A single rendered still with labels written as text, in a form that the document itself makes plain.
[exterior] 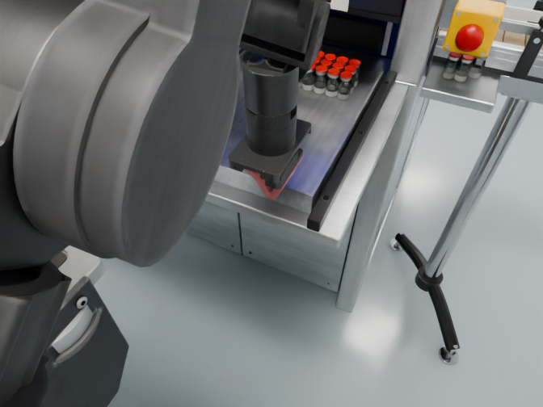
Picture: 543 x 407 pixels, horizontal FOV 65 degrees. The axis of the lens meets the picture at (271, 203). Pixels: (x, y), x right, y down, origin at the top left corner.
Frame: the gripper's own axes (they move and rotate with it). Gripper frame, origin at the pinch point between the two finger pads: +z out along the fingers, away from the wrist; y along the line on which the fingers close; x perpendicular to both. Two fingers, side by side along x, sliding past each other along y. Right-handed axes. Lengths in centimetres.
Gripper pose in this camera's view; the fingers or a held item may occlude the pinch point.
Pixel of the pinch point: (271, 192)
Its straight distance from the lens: 56.7
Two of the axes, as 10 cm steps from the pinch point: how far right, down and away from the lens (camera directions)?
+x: -9.0, -3.2, 2.9
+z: 0.0, 6.6, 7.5
